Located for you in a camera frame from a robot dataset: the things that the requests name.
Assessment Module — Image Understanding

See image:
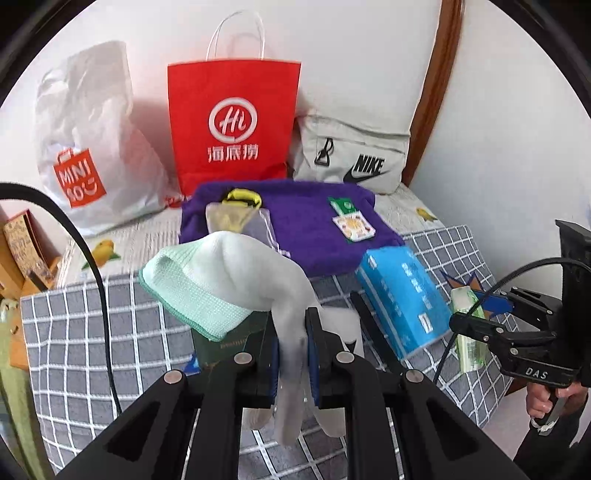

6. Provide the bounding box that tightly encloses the brown wooden door frame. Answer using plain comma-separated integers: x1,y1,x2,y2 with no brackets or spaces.
401,0,465,188

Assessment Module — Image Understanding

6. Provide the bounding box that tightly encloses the yellow and black strap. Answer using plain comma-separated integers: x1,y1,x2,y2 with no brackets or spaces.
222,188,263,211

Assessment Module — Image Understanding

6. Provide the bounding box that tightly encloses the orange star sticker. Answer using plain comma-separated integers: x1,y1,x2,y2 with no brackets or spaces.
438,269,490,302

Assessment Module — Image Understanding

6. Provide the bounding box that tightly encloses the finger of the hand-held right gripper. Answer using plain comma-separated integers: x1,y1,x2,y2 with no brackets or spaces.
475,286,561,326
450,311,557,357

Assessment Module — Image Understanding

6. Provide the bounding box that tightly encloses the white glove with green cuff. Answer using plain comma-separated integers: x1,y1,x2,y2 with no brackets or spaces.
139,231,359,446

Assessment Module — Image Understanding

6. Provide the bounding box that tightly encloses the person's right hand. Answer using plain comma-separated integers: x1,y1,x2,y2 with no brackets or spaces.
526,381,589,435

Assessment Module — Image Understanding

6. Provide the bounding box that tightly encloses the brown wooden board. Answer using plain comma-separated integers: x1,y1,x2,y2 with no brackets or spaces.
9,318,32,371

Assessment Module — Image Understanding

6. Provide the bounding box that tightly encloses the light green blanket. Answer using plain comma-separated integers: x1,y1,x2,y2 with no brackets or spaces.
0,295,54,479

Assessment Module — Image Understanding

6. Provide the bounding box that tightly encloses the clear plastic bag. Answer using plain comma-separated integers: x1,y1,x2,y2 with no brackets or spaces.
205,200,279,254

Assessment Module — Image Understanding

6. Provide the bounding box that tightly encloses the purple towel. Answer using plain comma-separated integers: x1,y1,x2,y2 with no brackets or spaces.
178,181,406,278

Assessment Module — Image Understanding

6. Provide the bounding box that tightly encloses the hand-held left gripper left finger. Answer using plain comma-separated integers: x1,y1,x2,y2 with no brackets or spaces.
55,323,282,480

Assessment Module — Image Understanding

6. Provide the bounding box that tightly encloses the small white printed sauce packet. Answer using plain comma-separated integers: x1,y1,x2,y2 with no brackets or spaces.
332,212,378,244

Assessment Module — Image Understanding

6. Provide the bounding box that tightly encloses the green tissue pack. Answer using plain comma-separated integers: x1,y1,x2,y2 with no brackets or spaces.
450,286,491,375

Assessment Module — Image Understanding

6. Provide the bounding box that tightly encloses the grey waist bag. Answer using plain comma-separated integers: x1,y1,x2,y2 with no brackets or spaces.
293,113,412,195

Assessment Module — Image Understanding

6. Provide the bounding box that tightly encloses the dark green box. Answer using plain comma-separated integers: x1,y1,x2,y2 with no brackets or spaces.
191,314,278,371

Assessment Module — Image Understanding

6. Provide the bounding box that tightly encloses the blue tissue pack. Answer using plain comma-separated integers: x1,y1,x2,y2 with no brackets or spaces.
355,246,454,362

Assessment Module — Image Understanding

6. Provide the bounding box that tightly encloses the grey checked cloth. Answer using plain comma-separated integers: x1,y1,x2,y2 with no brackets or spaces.
19,224,527,472

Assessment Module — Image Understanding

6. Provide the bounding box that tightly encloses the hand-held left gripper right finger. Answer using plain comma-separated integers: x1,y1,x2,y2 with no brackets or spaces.
305,307,532,480

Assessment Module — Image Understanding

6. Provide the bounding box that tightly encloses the white plastic shopping bag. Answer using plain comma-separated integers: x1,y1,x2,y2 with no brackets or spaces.
34,41,179,237

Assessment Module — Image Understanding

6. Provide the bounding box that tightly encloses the person's right forearm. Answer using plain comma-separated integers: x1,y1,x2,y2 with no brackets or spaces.
513,397,591,480

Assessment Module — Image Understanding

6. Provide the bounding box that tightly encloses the red paper shopping bag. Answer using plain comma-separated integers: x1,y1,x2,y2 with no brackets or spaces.
167,10,302,197

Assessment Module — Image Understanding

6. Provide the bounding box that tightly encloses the white sponge block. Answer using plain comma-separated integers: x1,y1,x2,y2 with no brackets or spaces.
318,307,361,354

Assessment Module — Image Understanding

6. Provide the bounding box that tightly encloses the black cable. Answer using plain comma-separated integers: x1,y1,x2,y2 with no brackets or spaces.
0,182,123,416
434,257,591,384

